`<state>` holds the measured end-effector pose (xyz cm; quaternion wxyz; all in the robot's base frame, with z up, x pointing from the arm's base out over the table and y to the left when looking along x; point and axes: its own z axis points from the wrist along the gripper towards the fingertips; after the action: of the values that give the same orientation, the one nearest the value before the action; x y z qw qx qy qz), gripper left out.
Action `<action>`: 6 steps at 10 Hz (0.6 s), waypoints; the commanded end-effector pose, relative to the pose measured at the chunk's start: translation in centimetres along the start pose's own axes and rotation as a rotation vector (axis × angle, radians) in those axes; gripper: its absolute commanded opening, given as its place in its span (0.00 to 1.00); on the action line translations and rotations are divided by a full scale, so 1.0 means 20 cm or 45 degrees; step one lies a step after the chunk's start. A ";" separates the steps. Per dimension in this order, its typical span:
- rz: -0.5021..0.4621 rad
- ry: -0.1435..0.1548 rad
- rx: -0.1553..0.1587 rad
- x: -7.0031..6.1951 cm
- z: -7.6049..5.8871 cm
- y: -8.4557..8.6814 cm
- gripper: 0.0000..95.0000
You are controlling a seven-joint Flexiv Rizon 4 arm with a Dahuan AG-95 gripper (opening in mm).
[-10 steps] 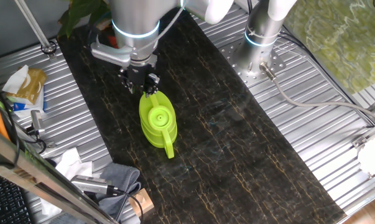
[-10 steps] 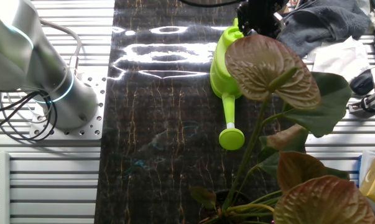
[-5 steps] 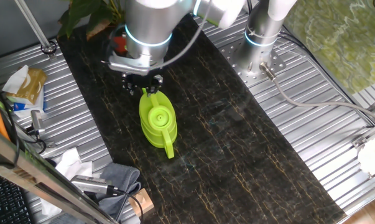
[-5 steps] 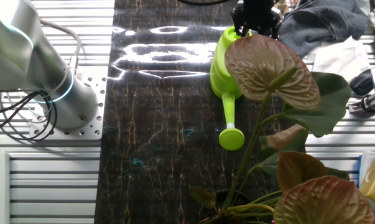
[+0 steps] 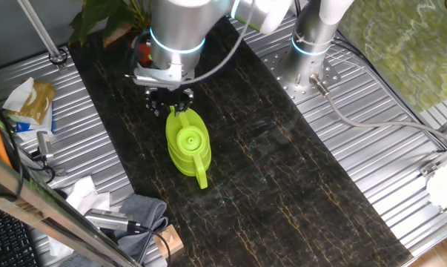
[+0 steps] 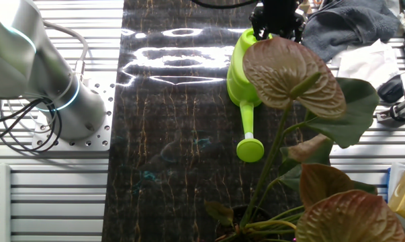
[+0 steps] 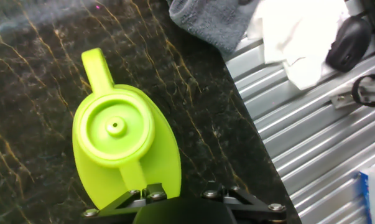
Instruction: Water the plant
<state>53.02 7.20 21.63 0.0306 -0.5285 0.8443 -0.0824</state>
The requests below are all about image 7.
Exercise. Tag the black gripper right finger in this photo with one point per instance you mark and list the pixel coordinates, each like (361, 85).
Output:
(255, 208)

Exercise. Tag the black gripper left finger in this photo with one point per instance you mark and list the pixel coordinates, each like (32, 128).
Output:
(125, 202)

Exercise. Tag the lime green watering can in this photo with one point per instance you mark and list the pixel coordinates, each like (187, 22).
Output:
(118, 130)

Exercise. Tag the black marble pattern mat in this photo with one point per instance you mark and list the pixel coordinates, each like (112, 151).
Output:
(35, 77)

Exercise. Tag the white paper towel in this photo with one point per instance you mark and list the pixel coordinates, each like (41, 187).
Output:
(299, 34)

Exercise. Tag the black computer mouse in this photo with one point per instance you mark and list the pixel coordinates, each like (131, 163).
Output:
(349, 43)

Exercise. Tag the grey towel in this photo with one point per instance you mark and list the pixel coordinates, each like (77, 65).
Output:
(212, 21)

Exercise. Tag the aluminium camera mount bar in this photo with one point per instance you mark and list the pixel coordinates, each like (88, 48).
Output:
(342, 99)

